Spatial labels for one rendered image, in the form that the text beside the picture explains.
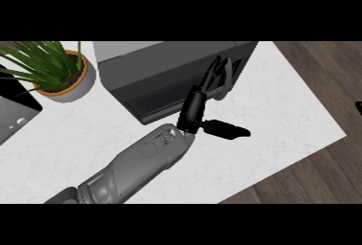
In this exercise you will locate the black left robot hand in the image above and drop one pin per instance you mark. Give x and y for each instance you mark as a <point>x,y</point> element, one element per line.
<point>193,106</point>

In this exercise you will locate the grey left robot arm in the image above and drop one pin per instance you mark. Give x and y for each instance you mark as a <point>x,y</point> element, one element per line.
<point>140,161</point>

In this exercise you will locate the dark grey microwave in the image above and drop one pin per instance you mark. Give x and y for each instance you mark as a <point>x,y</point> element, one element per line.
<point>155,76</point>

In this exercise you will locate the green plant in white pot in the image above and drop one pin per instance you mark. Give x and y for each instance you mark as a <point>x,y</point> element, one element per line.
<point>56,71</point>

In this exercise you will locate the small black object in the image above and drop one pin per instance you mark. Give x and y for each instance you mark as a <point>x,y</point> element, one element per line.
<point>359,109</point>

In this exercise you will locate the black and grey appliance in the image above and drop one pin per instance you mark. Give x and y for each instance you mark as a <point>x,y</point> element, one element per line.
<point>13,111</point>

